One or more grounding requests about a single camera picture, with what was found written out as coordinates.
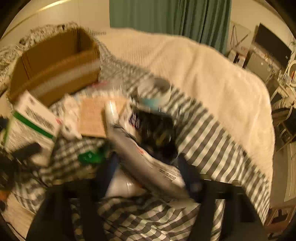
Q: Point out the cream textured blanket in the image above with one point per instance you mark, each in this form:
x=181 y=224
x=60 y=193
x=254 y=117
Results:
x=208 y=83

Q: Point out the white box with green stripe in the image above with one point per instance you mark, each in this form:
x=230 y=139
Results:
x=30 y=120

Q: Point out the black pouch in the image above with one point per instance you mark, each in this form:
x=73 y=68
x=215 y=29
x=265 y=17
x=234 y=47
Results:
x=157 y=134

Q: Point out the grey cabinet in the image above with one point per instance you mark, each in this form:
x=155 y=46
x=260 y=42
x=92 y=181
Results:
x=261 y=66

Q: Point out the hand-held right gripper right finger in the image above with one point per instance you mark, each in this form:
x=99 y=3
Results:
x=186 y=172

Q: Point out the green curtain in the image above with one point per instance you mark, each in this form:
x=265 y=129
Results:
x=171 y=16

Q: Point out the grey printed plastic bag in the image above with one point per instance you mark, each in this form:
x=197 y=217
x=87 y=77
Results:
x=148 y=162

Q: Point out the grey white checked cloth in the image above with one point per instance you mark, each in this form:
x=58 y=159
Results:
x=203 y=143

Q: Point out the brown cardboard box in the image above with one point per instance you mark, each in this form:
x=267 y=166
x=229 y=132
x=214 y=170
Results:
x=53 y=71

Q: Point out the white crumpled tissue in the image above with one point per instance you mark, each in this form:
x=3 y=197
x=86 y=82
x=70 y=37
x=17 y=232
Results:
x=70 y=120

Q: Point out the black monitor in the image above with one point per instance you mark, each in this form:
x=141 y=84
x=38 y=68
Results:
x=272 y=44

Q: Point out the brown cardboard sheet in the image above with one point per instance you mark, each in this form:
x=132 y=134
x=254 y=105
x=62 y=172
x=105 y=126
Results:
x=93 y=115

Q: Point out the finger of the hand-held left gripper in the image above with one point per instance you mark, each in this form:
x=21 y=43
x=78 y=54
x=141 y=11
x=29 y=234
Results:
x=26 y=150

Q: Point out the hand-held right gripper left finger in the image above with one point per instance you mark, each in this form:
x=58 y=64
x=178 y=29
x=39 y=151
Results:
x=112 y=168

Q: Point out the green packet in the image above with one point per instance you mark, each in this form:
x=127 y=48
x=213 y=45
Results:
x=91 y=155

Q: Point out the white tape roll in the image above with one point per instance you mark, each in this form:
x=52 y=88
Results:
x=154 y=91

